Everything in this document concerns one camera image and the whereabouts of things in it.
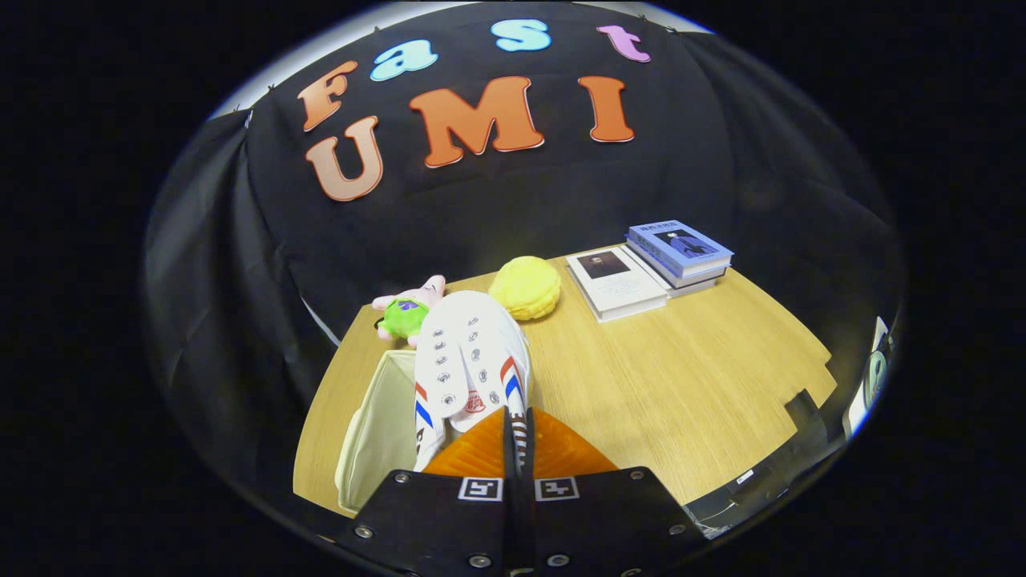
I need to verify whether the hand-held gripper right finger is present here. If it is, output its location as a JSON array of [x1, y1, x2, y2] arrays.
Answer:
[[521, 407, 712, 577]]

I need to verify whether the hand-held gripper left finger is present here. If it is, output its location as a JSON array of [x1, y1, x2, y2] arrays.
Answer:
[[335, 406, 522, 577]]

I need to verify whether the beige fabric storage box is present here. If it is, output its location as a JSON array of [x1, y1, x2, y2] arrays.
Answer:
[[334, 350, 427, 514]]

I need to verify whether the white canvas shoe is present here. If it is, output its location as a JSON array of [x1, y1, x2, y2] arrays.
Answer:
[[413, 290, 532, 474]]

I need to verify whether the pink starfish plush toy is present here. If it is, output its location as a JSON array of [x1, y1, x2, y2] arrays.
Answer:
[[372, 275, 447, 350]]

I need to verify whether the black tape patch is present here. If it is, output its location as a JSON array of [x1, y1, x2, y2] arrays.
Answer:
[[783, 389, 828, 440]]

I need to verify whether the white book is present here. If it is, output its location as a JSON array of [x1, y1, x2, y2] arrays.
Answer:
[[566, 247, 669, 323]]

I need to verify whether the yellow round plush toy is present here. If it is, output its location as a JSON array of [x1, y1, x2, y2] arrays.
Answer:
[[489, 256, 562, 322]]

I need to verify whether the blue book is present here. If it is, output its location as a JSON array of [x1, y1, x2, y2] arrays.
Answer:
[[625, 220, 735, 280]]

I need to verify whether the white flat object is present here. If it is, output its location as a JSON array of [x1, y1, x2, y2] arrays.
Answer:
[[846, 316, 895, 440]]

